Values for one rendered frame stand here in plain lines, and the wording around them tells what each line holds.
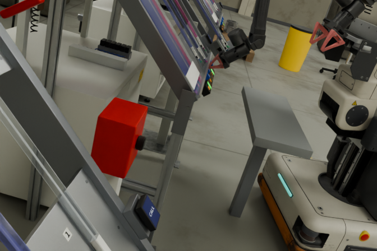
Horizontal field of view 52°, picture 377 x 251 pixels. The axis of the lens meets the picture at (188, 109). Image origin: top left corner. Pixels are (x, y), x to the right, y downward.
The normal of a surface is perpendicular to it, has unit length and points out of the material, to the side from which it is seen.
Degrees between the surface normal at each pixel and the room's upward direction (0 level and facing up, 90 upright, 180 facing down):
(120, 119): 0
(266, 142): 90
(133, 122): 0
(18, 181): 90
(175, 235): 0
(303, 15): 90
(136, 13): 90
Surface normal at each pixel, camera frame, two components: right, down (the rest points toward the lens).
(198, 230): 0.25, -0.88
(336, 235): 0.12, 0.43
